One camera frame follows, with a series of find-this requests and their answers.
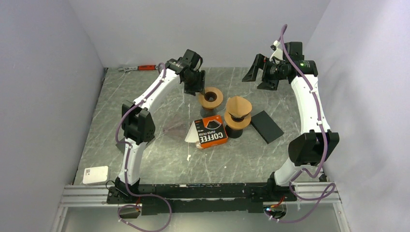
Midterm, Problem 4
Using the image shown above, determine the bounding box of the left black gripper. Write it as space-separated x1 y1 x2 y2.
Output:
184 70 206 97

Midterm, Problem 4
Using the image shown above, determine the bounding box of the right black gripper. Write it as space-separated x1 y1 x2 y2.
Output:
242 54 288 91

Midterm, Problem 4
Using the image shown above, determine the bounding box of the wooden dripper ring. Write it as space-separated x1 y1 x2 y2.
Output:
224 110 252 131
198 87 224 112

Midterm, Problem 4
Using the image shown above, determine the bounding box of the brown paper coffee filter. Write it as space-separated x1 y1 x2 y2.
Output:
226 96 252 118

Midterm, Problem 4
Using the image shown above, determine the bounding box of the clear plastic filter bag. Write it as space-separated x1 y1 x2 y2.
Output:
162 117 189 140

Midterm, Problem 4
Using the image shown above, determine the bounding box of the blue ribbed glass dripper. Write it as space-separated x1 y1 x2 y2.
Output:
231 116 246 122

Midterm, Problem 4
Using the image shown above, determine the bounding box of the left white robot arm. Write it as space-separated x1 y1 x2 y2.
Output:
115 49 205 203

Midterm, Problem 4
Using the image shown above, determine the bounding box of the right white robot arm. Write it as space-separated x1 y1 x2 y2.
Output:
242 41 339 201

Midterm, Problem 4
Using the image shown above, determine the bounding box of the orange coffee filter box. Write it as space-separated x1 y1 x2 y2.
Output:
192 115 228 149

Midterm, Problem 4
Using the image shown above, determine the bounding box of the white paper coffee filter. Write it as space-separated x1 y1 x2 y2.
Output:
185 122 199 143

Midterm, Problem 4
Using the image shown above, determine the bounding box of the right black flat box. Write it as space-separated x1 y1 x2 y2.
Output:
250 111 284 144

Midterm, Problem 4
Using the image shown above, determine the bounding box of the black flat box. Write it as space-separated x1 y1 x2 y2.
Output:
116 138 127 154
250 111 284 144

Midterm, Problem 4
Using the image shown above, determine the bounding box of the black server base cup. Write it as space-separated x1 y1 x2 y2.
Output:
225 125 243 139

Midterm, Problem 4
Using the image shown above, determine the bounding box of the left black flat box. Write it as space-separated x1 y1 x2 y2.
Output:
116 138 127 154

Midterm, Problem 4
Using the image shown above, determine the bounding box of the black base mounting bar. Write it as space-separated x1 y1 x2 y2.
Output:
107 179 296 216

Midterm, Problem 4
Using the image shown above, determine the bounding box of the white small box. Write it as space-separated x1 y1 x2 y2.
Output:
82 166 109 185

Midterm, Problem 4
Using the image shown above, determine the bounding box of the orange handled wrench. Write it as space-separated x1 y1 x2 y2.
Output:
117 65 158 73

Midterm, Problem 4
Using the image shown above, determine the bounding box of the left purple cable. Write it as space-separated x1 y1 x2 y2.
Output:
115 62 173 232

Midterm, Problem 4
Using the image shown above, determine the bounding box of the purple cable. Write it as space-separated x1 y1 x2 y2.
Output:
115 62 173 232
263 24 337 224

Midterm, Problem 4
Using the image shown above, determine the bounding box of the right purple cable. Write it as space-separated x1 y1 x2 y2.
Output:
263 24 337 224

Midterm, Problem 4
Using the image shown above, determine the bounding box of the aluminium frame rail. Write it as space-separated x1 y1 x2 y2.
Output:
60 182 342 207

